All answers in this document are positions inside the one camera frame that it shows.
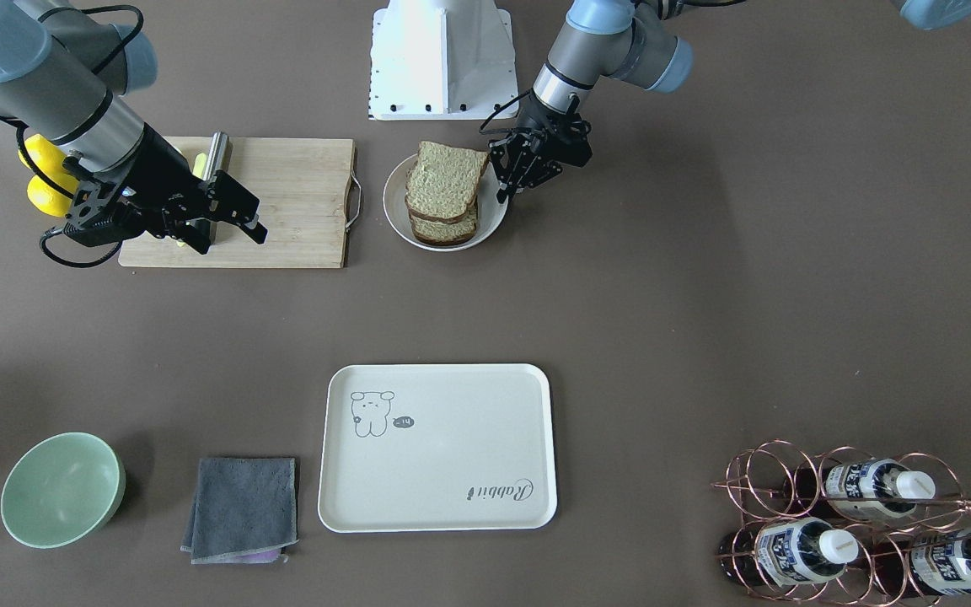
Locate mint green bowl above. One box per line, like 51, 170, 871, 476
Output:
0, 432, 126, 549

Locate bamboo cutting board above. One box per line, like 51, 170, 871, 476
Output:
118, 136, 356, 269

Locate yellow lemon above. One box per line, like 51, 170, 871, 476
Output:
27, 174, 78, 218

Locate copper wire bottle rack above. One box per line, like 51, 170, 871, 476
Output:
716, 439, 971, 606

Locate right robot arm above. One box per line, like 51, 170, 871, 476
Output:
0, 1, 267, 254

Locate steel handled knife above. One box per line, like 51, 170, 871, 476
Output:
188, 132, 230, 244

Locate white oval plate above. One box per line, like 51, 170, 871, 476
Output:
383, 153, 509, 252

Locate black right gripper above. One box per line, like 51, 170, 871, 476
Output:
64, 126, 267, 255

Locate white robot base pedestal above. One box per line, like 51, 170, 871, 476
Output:
367, 1, 519, 121

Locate bread slice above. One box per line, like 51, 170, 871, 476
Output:
405, 141, 489, 224
409, 207, 478, 246

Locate grey folded cloth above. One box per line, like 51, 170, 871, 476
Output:
180, 457, 299, 565

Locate cream rabbit serving tray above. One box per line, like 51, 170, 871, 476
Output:
317, 363, 558, 534

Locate dark drink bottle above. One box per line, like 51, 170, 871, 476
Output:
870, 528, 971, 599
782, 459, 936, 522
717, 516, 860, 588

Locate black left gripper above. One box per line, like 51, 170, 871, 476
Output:
489, 97, 591, 204

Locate half cut lemon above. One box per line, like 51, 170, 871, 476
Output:
24, 134, 72, 181

